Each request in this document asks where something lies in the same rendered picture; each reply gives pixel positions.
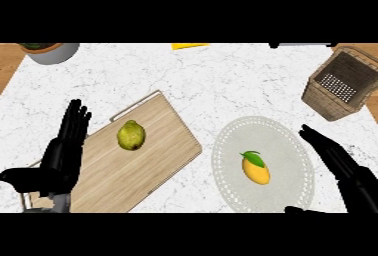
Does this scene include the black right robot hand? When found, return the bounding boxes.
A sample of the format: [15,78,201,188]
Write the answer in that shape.
[283,124,378,214]

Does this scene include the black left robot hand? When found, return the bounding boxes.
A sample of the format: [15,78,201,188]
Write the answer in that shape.
[0,98,93,198]

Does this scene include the round white placemat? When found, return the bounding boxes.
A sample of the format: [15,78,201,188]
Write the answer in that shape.
[211,115,316,214]

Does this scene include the yellow lemon with green leaf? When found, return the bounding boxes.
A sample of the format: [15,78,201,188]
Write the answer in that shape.
[239,150,271,186]

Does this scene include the brown wicker basket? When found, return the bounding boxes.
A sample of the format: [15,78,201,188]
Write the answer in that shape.
[300,45,378,122]

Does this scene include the wooden cutting board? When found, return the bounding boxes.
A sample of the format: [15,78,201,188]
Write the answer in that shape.
[19,90,204,214]

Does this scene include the green pear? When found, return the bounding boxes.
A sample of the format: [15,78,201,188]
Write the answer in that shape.
[115,119,147,152]

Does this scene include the grey plant pot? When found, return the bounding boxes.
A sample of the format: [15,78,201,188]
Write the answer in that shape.
[17,42,81,66]

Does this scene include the dark and pale appliance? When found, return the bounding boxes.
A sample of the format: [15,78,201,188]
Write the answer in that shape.
[267,42,339,50]

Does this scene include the yellow flat object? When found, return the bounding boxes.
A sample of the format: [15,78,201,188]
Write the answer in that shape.
[170,42,211,51]

